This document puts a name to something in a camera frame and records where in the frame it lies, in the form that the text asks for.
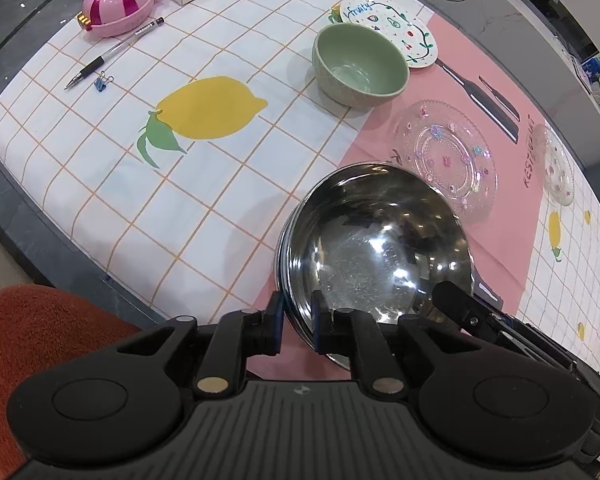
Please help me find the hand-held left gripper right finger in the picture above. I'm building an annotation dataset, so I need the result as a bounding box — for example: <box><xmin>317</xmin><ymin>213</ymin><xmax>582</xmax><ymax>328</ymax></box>
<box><xmin>311</xmin><ymin>292</ymin><xmax>486</xmax><ymax>403</ymax></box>

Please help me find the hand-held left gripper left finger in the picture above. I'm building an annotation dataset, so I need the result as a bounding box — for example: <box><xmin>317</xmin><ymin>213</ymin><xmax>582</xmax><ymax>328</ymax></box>
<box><xmin>111</xmin><ymin>291</ymin><xmax>285</xmax><ymax>401</ymax></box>

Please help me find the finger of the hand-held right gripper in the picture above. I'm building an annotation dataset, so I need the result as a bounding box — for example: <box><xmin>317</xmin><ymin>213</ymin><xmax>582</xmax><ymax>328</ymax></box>
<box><xmin>431</xmin><ymin>280</ymin><xmax>503</xmax><ymax>335</ymax></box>

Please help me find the stainless steel bowl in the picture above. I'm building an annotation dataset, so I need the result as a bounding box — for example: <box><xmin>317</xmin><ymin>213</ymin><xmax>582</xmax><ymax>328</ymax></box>
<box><xmin>276</xmin><ymin>161</ymin><xmax>476</xmax><ymax>367</ymax></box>

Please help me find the small clear glass bowl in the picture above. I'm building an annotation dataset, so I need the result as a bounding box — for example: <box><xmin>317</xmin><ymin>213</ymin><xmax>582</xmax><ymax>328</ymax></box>
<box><xmin>542</xmin><ymin>124</ymin><xmax>576</xmax><ymax>207</ymax></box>

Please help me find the clear glass flower plate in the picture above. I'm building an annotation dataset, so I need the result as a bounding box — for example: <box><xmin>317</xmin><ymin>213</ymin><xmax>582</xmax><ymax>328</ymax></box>
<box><xmin>391</xmin><ymin>100</ymin><xmax>498</xmax><ymax>225</ymax></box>

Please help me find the pink printed placemat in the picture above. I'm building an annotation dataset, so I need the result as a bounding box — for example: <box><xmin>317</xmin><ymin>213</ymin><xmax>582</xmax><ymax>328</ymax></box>
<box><xmin>245</xmin><ymin>12</ymin><xmax>548</xmax><ymax>381</ymax></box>

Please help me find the green ceramic bowl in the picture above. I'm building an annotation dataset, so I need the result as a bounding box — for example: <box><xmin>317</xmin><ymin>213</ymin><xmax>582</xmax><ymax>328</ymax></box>
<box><xmin>312</xmin><ymin>23</ymin><xmax>411</xmax><ymax>108</ymax></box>

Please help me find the white printed plate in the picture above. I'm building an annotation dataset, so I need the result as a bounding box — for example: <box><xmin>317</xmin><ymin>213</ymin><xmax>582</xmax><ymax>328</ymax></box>
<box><xmin>339</xmin><ymin>0</ymin><xmax>438</xmax><ymax>69</ymax></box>

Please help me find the white marble cabinet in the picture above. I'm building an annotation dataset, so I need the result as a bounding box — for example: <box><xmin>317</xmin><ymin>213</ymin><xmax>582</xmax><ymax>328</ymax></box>
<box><xmin>485</xmin><ymin>0</ymin><xmax>600</xmax><ymax>171</ymax></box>

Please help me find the black ballpoint pen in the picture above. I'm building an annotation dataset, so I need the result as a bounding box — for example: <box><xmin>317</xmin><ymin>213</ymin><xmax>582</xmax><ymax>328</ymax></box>
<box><xmin>63</xmin><ymin>16</ymin><xmax>165</xmax><ymax>91</ymax></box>

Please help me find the pink toy jewelry box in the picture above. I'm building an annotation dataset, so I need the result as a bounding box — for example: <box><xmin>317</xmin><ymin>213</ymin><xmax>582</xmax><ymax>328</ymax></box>
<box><xmin>76</xmin><ymin>0</ymin><xmax>160</xmax><ymax>38</ymax></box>

